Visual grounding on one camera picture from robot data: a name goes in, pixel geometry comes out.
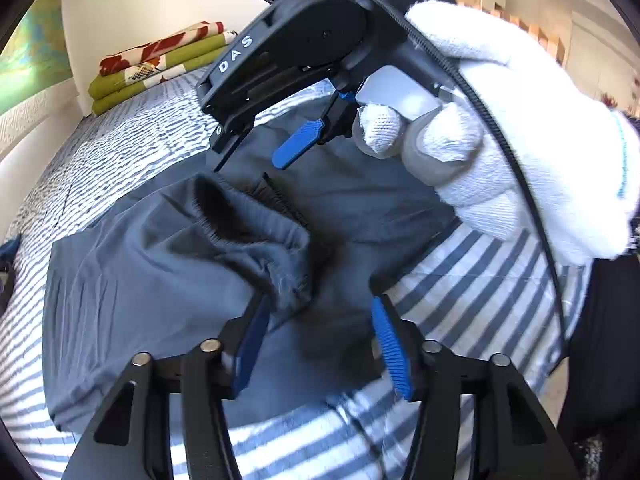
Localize blue black striped underwear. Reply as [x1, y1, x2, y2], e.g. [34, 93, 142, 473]
[0, 234, 22, 314]

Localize striped blue white quilt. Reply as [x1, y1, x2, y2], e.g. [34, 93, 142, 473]
[1, 74, 591, 479]

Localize black cable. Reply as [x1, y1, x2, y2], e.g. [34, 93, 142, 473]
[334, 0, 569, 356]

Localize landscape wall tapestry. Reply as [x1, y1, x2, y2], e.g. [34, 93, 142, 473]
[0, 0, 73, 113]

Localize green folded blanket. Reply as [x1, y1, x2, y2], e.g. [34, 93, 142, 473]
[88, 30, 238, 116]

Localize wooden slat railing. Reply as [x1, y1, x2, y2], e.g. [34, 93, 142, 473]
[470, 2, 566, 66]

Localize dark grey shorts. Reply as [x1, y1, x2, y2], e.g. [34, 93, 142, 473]
[42, 100, 454, 432]

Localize red cream folded blanket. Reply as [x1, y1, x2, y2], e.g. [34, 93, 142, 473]
[99, 21, 224, 76]

